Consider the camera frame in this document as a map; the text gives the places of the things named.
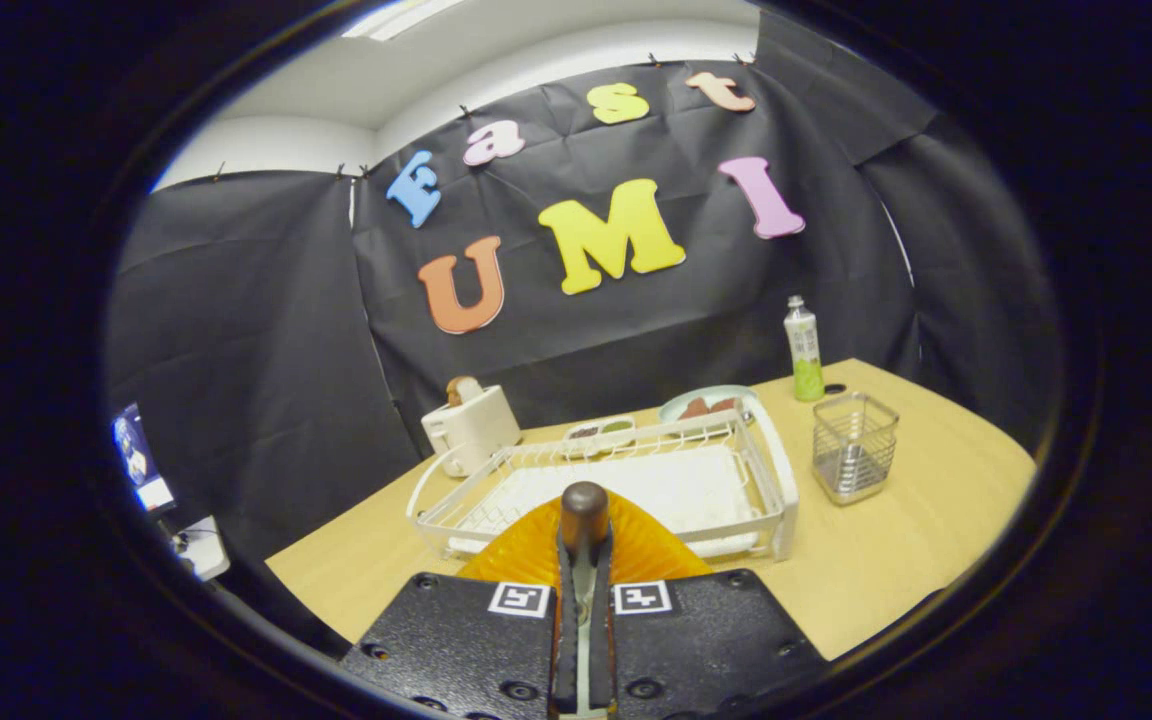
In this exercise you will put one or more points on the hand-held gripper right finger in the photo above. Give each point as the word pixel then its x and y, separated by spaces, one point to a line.
pixel 706 640

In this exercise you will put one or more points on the toasted bread slice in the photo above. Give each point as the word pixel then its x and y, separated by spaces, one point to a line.
pixel 463 390

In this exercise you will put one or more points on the green label drink bottle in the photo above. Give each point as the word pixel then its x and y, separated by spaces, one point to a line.
pixel 804 350

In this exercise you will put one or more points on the white drip tray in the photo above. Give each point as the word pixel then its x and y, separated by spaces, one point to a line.
pixel 686 490

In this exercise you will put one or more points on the pale green serving plate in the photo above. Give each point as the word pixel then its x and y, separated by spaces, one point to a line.
pixel 671 408

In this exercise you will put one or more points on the white paper item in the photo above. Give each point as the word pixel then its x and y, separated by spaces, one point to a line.
pixel 204 548

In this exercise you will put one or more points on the white divided condiment tray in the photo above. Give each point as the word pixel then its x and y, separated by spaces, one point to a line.
pixel 601 432

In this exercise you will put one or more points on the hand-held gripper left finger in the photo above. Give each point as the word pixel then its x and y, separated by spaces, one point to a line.
pixel 466 640

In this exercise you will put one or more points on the brown meat piece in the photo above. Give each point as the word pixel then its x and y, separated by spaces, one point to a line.
pixel 694 409
pixel 723 405

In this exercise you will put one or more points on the monitor screen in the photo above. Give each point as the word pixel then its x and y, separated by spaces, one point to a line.
pixel 141 460

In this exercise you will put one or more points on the cream toaster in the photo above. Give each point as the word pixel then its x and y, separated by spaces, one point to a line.
pixel 476 430

